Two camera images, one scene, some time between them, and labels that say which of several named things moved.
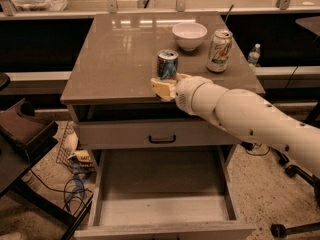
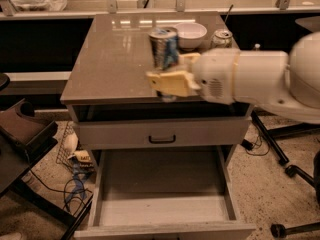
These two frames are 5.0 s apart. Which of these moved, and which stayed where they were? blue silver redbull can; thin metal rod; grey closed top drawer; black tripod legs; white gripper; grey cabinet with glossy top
Moved: white gripper; blue silver redbull can
Stayed: thin metal rod; black tripod legs; grey closed top drawer; grey cabinet with glossy top
